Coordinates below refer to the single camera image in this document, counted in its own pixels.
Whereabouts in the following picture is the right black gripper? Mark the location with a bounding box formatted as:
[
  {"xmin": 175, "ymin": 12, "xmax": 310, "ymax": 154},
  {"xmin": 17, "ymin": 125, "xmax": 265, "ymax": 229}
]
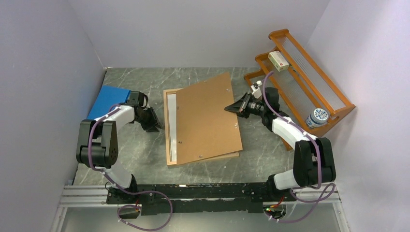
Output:
[{"xmin": 225, "ymin": 92, "xmax": 266, "ymax": 118}]

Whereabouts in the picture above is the brown cardboard backing board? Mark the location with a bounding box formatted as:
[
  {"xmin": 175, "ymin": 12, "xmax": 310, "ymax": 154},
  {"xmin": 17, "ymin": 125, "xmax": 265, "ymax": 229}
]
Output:
[{"xmin": 176, "ymin": 72, "xmax": 243, "ymax": 165}]

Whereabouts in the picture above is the light wooden picture frame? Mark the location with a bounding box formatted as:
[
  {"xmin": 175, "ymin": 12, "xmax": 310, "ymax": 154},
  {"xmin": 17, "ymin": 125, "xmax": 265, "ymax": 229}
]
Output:
[{"xmin": 163, "ymin": 88, "xmax": 239, "ymax": 167}]

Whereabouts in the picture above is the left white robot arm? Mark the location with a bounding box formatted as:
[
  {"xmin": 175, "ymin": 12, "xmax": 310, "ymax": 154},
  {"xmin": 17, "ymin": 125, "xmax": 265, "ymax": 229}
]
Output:
[{"xmin": 76, "ymin": 91, "xmax": 164, "ymax": 203}]

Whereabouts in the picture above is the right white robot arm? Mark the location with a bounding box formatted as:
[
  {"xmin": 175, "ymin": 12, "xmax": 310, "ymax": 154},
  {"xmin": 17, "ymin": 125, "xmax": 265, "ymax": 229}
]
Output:
[{"xmin": 224, "ymin": 82, "xmax": 336, "ymax": 201}]

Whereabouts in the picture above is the blue paper sheet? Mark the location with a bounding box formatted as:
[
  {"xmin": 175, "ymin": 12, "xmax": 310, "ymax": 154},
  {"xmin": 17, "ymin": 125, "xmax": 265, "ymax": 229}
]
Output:
[{"xmin": 86, "ymin": 86, "xmax": 131, "ymax": 119}]

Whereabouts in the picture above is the orange wooden shelf rack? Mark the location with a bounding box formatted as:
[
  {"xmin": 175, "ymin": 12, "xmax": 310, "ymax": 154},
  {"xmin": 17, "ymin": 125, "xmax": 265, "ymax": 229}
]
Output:
[{"xmin": 244, "ymin": 29, "xmax": 355, "ymax": 137}]

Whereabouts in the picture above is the white red small box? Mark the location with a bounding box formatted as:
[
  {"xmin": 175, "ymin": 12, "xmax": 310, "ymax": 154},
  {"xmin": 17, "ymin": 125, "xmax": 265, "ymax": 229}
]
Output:
[{"xmin": 268, "ymin": 51, "xmax": 289, "ymax": 72}]

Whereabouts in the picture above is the blue white ceramic jar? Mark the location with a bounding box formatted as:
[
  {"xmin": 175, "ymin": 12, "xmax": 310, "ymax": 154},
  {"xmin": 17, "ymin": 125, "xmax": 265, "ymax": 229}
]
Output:
[{"xmin": 306, "ymin": 108, "xmax": 329, "ymax": 128}]

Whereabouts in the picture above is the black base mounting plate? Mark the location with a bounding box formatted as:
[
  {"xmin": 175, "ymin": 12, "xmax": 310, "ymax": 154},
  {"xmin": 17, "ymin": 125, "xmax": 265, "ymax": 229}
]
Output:
[{"xmin": 106, "ymin": 182, "xmax": 295, "ymax": 216}]

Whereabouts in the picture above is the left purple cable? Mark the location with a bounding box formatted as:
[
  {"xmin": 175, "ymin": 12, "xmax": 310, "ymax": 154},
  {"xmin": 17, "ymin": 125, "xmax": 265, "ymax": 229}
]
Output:
[{"xmin": 88, "ymin": 104, "xmax": 174, "ymax": 231}]

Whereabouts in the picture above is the purple cable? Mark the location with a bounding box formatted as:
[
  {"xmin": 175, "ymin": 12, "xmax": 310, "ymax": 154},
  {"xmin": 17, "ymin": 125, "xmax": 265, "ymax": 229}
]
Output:
[
  {"xmin": 262, "ymin": 71, "xmax": 336, "ymax": 224},
  {"xmin": 88, "ymin": 104, "xmax": 174, "ymax": 231}
]

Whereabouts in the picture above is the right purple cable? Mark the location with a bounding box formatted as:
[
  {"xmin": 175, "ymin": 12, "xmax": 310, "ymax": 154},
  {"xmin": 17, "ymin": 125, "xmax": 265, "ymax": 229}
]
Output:
[{"xmin": 262, "ymin": 71, "xmax": 336, "ymax": 224}]

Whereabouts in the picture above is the aluminium rail frame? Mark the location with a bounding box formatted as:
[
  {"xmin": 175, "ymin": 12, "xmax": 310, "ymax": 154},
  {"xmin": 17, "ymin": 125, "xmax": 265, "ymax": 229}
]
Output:
[{"xmin": 51, "ymin": 186, "xmax": 350, "ymax": 232}]

